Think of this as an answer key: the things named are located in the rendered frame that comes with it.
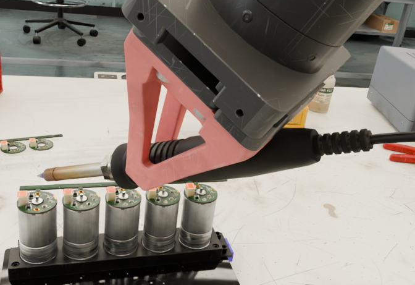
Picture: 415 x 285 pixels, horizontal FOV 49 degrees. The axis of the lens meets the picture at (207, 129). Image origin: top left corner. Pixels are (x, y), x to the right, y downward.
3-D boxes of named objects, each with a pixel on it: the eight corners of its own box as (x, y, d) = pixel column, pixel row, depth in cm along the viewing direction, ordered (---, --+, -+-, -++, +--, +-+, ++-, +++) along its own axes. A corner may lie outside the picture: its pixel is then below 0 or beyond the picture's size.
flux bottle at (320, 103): (303, 109, 69) (318, 44, 65) (309, 102, 72) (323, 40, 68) (325, 115, 68) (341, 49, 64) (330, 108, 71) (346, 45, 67)
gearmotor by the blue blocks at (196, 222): (212, 256, 35) (222, 199, 33) (181, 259, 34) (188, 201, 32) (204, 235, 37) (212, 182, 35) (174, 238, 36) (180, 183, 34)
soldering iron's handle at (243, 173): (118, 197, 24) (371, 182, 17) (103, 153, 23) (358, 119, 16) (146, 178, 26) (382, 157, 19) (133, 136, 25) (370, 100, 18)
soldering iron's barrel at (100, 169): (42, 191, 27) (121, 185, 24) (33, 167, 27) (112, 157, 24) (60, 182, 29) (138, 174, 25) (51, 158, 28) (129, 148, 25)
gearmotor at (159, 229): (176, 259, 34) (183, 202, 32) (144, 263, 33) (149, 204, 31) (170, 238, 36) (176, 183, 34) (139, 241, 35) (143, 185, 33)
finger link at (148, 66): (57, 148, 21) (150, -18, 16) (146, 106, 27) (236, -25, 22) (157, 255, 20) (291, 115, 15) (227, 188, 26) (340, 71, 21)
